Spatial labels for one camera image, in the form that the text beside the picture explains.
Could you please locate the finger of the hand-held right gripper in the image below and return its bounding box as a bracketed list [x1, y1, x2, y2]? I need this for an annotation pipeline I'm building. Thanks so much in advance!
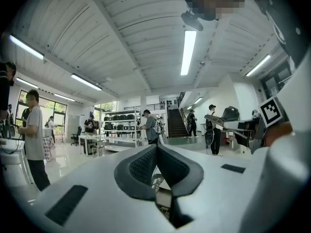
[204, 114, 241, 131]
[223, 129, 254, 146]

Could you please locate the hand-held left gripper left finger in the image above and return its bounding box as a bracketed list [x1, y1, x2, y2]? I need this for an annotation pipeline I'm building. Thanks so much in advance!
[113, 144, 158, 201]

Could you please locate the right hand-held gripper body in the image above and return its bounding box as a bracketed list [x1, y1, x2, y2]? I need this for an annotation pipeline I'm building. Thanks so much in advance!
[220, 95, 285, 155]

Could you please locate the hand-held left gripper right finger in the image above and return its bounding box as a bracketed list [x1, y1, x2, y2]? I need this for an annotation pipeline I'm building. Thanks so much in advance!
[156, 143, 205, 229]

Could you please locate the person's right forearm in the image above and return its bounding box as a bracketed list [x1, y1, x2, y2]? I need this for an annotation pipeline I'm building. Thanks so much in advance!
[265, 121, 294, 148]

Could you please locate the dark double door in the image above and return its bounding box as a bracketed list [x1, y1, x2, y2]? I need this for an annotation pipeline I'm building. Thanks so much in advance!
[260, 61, 293, 100]

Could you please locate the white shelving rack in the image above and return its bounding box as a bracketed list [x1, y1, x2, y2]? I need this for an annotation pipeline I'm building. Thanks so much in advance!
[103, 105, 144, 152]

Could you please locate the dark staircase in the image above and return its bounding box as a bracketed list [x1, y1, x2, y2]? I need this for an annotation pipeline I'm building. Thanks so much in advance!
[167, 92, 188, 138]

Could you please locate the white desk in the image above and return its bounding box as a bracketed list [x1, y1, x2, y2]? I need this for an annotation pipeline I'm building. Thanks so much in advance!
[78, 134, 105, 158]

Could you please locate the black office chair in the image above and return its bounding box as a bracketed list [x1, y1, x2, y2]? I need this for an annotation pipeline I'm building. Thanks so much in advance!
[70, 126, 83, 147]

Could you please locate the person's black jacket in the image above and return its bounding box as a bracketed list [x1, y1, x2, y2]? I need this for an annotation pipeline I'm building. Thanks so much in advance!
[252, 0, 309, 70]

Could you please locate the large window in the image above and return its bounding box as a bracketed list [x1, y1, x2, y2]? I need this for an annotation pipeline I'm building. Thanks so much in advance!
[15, 89, 68, 136]

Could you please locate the person's face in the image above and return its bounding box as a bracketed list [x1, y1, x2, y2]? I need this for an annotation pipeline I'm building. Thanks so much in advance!
[182, 0, 268, 21]

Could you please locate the white table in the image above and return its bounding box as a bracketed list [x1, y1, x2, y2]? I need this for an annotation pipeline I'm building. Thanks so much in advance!
[0, 137, 35, 187]

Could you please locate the black head-worn camera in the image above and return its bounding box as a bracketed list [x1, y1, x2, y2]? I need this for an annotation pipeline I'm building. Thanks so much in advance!
[180, 10, 205, 32]

